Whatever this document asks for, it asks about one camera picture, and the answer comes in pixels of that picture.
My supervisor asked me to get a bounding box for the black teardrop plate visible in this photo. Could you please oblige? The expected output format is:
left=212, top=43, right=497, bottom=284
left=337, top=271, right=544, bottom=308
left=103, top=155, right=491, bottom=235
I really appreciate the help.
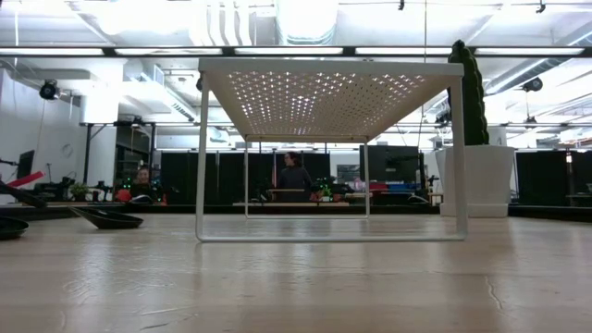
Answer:
left=68, top=205, right=145, bottom=230
left=0, top=216, right=30, bottom=241

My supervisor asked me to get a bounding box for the red bar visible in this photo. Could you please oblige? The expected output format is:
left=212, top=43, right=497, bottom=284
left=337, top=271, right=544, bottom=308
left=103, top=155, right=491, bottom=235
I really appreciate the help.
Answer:
left=6, top=169, right=47, bottom=189

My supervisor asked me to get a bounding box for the black monitor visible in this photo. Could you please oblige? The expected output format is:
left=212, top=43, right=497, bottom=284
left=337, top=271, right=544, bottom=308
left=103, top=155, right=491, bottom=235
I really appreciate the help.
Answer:
left=16, top=149, right=36, bottom=181

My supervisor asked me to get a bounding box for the small potted plant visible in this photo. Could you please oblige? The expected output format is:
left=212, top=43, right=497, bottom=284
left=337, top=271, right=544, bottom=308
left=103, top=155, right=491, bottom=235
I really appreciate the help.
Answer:
left=68, top=182, right=92, bottom=203

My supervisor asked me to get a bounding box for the person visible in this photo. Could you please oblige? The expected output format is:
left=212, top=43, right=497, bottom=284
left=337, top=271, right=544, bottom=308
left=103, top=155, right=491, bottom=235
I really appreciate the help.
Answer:
left=124, top=166, right=164, bottom=205
left=276, top=151, right=314, bottom=204

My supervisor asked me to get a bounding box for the black partition panel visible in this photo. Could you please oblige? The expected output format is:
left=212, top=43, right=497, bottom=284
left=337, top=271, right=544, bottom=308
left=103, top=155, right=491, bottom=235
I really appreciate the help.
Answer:
left=515, top=150, right=592, bottom=207
left=159, top=151, right=332, bottom=204
left=359, top=144, right=422, bottom=184

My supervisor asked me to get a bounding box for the white perforated metal shelf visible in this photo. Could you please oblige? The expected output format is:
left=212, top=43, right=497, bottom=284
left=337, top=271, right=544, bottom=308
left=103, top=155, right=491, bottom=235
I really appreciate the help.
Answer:
left=194, top=57, right=468, bottom=243

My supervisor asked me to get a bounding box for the green cactus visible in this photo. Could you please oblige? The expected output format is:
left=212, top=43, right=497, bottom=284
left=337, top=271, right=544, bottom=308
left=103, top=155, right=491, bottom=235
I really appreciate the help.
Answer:
left=446, top=39, right=490, bottom=147

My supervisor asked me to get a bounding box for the white hexagonal planter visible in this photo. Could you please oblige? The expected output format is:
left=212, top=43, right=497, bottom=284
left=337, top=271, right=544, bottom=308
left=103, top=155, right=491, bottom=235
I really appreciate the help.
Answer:
left=434, top=144, right=516, bottom=218

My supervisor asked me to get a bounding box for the silver air duct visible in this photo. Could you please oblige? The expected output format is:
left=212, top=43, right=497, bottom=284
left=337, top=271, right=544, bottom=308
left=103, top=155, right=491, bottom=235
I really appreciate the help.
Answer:
left=275, top=0, right=341, bottom=46

